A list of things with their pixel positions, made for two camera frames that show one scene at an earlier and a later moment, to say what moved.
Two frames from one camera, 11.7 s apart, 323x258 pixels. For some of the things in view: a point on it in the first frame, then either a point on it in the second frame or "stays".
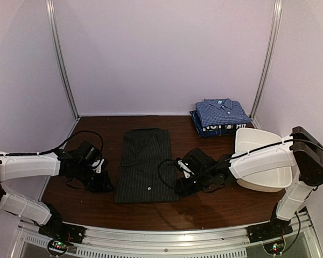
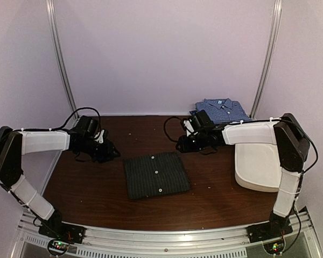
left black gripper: x=102 y=186 to x=107 y=153
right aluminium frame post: x=278 y=5 stays
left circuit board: x=58 y=247 stays
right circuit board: x=274 y=247 stays
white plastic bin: x=262 y=162 stays
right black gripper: x=185 y=189 to x=184 y=147
